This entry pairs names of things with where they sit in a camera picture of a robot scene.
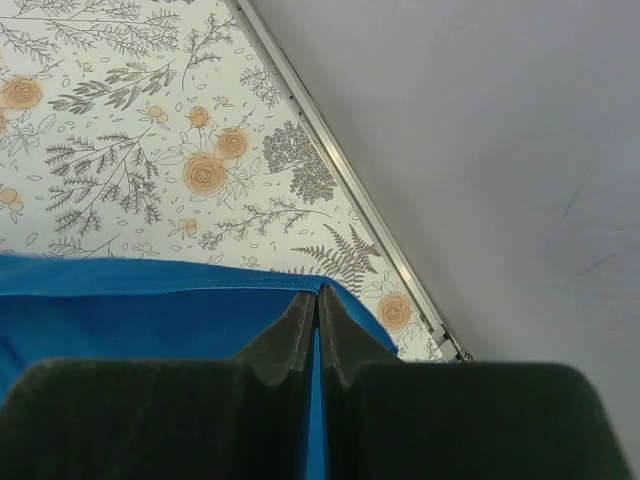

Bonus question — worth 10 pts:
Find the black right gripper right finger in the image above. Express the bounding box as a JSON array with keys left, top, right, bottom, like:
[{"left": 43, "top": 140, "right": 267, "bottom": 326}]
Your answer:
[{"left": 318, "top": 287, "right": 631, "bottom": 479}]

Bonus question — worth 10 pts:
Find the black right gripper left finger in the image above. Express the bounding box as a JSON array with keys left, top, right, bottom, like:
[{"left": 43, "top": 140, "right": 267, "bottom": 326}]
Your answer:
[{"left": 1, "top": 293, "right": 314, "bottom": 479}]

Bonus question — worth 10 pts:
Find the blue cloth napkin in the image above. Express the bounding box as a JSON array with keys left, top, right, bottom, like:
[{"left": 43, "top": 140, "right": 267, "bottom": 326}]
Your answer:
[{"left": 1, "top": 255, "right": 396, "bottom": 479}]

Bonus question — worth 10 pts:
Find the aluminium table edge rail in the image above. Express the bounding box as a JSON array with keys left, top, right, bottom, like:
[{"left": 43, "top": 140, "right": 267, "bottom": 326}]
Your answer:
[{"left": 232, "top": 1, "right": 474, "bottom": 363}]

